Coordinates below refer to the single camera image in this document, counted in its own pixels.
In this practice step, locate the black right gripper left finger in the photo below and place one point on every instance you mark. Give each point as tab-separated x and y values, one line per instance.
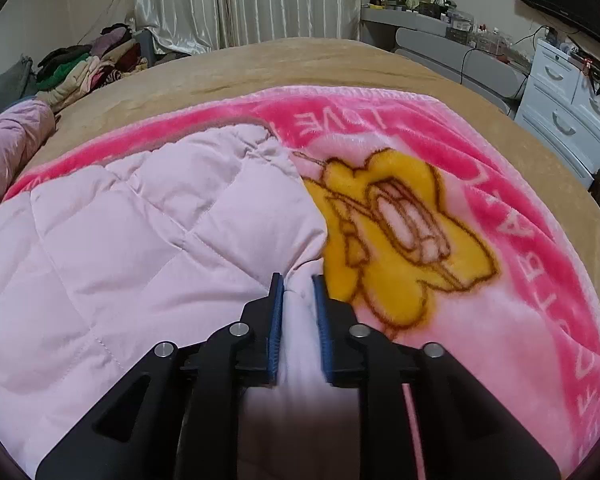
175	413

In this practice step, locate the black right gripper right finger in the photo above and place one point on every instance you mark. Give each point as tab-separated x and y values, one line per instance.
422	414

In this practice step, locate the pink quilted jacket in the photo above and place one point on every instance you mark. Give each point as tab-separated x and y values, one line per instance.
170	244

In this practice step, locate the pile of folded clothes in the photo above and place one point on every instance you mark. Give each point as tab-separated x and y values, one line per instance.
68	74

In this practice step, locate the pink football bear blanket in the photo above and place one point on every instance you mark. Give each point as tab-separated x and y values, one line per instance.
430	232

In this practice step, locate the lilac floral duvet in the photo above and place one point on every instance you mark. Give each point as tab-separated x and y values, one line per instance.
24	127

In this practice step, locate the white drawer cabinet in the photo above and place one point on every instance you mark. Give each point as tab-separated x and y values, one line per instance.
562	110

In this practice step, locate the tan bed cover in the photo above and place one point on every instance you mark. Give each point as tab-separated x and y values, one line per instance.
233	72

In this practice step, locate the grey desk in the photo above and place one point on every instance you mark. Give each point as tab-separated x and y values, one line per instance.
422	39

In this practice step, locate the striped beige curtain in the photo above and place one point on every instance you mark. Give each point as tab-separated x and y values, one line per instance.
201	26

